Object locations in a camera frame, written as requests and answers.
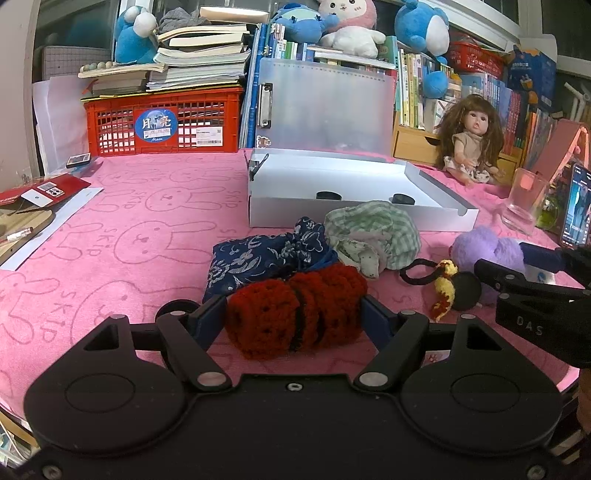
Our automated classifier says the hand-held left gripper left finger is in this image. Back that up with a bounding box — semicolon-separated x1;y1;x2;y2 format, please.
83;293;234;393

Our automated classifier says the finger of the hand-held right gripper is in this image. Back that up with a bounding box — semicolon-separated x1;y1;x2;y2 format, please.
519;241;591;289
475;258;591;303

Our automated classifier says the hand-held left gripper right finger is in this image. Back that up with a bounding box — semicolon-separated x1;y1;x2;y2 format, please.
353;295;509;393

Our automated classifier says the purple fluffy scrunchie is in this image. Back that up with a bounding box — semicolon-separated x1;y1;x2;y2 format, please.
450;225;527;305

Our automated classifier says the black hair tie yellow charm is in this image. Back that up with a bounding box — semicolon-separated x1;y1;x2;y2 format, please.
399;257;461;323

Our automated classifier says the red crochet scrunchie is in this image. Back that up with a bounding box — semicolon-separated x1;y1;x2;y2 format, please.
225;265;369;361

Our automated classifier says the blue floral scrunchie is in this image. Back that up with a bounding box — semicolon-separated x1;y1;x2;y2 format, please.
202;217;340;305

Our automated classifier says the green checked scrunchie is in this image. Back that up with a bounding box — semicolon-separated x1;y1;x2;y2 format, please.
323;202;422;280

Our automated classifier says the white cardboard box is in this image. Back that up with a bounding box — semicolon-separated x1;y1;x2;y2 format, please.
243;56;480;233

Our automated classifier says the small green ornament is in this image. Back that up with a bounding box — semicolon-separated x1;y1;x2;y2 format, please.
536;191;563;232

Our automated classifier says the clear drinking glass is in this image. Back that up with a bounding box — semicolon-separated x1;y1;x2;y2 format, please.
501;167;550;236

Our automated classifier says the smartphone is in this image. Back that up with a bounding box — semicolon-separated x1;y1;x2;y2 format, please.
560;163;591;247

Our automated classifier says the pink rabbit printed cloth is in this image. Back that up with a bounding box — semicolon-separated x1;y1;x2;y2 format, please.
0;150;583;407

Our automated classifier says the pink phone stand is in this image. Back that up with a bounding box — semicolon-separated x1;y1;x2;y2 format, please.
524;119;591;185

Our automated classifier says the long-haired doll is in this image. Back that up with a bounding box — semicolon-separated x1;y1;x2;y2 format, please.
436;95;506;186

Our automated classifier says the white pipe rack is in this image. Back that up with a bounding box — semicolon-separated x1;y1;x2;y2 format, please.
563;80;591;123

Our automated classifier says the wooden desktop organiser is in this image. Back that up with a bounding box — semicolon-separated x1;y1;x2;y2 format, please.
392;113;525;185

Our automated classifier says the white paper sheet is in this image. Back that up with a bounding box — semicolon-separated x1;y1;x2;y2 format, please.
0;187;105;271

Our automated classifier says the blue cardboard box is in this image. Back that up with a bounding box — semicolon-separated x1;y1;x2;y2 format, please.
505;46;557;112

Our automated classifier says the red booklet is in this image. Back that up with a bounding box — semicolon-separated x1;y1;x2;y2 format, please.
0;174;92;206

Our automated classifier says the wooden board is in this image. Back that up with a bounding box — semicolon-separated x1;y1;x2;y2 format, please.
0;209;56;266

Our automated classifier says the red mesh basket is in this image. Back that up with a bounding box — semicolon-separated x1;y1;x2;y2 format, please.
447;41;506;79

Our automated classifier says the red plastic crate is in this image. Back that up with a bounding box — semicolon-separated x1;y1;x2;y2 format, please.
83;88;245;158

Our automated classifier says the row of books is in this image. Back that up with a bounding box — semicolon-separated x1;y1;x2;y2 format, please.
265;22;559;158

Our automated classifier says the blue file folder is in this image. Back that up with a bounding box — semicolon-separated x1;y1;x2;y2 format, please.
240;25;269;148

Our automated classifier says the stack of books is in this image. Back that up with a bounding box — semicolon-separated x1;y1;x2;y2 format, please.
78;18;252;99

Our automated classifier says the large white paper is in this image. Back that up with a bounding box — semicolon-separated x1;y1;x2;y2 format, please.
31;76;93;178

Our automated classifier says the big blue plush toy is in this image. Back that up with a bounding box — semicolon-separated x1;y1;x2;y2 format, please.
394;0;451;57

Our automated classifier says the pink white bunny plush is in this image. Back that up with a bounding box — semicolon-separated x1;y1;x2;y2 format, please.
318;0;386;59

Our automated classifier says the blue white plush toy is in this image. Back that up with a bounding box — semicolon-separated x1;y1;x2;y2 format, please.
114;6;160;65

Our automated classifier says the white grid panel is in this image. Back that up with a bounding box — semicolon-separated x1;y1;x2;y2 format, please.
41;45;116;84

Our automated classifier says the grey cloth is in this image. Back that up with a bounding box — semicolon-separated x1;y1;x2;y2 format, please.
157;7;213;33

